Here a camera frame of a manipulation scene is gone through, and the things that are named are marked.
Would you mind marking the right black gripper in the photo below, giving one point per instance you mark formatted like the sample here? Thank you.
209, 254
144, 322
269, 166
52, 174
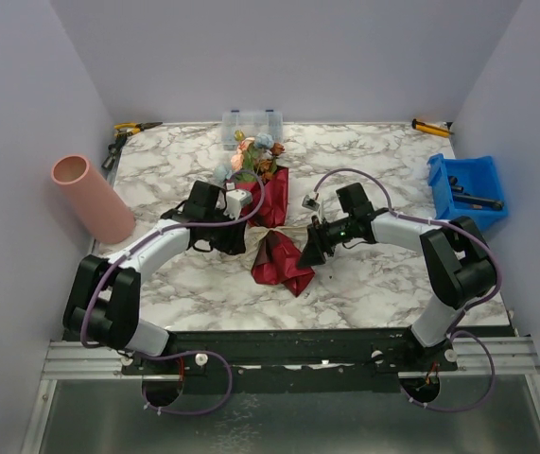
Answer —
320, 239

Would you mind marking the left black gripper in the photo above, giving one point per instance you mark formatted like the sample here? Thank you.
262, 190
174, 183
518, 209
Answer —
235, 243

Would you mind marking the beige printed ribbon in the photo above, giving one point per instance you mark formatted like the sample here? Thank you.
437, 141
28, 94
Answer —
254, 236

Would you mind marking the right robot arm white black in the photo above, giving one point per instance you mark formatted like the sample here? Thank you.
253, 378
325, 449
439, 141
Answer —
459, 267

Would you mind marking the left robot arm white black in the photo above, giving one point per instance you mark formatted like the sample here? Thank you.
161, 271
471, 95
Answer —
104, 302

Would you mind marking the pink cylindrical vase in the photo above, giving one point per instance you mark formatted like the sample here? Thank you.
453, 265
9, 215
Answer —
99, 208

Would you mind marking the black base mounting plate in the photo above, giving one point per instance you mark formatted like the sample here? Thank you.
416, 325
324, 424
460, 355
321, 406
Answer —
298, 361

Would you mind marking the clear plastic organizer box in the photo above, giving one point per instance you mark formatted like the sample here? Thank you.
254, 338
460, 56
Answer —
250, 123

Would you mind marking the black tool in bin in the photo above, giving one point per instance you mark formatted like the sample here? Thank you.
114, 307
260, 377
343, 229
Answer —
459, 195

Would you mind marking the yellow black utility knife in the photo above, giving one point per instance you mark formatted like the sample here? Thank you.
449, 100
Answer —
430, 129

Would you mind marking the blue plastic bin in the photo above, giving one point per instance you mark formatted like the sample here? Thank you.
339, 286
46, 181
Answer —
479, 178

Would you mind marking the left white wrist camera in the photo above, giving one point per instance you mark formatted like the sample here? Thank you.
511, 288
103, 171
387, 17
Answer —
235, 201

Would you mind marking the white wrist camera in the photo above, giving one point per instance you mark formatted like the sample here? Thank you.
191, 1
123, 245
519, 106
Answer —
235, 201
310, 202

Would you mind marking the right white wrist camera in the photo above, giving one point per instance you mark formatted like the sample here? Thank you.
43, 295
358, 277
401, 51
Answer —
310, 202

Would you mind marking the yellow handled pliers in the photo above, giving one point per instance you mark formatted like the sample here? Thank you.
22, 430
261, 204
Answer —
130, 129

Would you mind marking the aluminium extrusion rail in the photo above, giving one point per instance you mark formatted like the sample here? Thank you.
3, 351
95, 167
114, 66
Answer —
509, 356

